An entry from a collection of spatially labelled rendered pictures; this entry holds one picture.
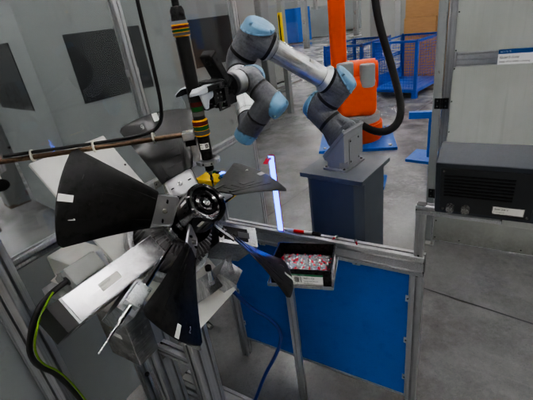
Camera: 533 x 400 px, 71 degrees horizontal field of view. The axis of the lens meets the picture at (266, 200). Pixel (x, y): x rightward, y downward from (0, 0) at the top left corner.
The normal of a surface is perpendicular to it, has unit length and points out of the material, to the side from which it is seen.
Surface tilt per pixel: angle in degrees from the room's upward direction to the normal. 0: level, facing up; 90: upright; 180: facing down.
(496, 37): 89
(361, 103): 90
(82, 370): 90
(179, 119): 36
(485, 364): 0
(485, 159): 15
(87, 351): 90
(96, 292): 50
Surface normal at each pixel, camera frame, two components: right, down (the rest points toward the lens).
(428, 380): -0.13, -0.89
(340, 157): -0.65, 0.41
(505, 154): -0.25, -0.75
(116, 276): 0.58, -0.48
